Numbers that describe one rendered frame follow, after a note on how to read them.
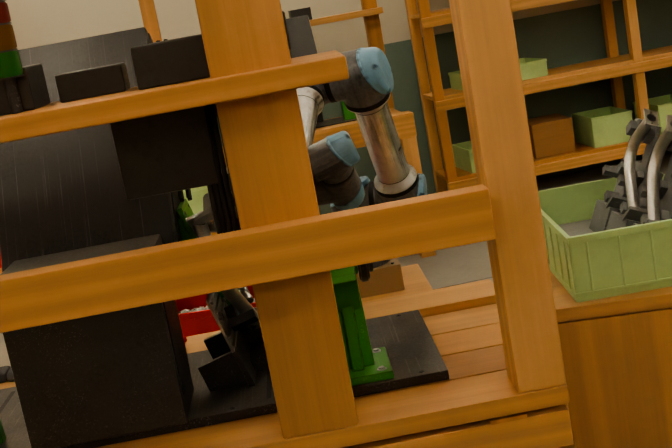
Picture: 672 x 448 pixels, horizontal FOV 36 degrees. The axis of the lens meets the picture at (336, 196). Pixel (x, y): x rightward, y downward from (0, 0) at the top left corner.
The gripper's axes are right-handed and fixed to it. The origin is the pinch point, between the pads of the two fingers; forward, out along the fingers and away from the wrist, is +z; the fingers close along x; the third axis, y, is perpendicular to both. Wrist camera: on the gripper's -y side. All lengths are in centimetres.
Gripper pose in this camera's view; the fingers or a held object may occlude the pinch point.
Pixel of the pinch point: (203, 227)
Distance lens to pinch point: 217.0
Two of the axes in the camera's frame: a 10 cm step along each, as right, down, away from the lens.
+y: -3.5, -7.4, 5.8
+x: -2.7, -5.1, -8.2
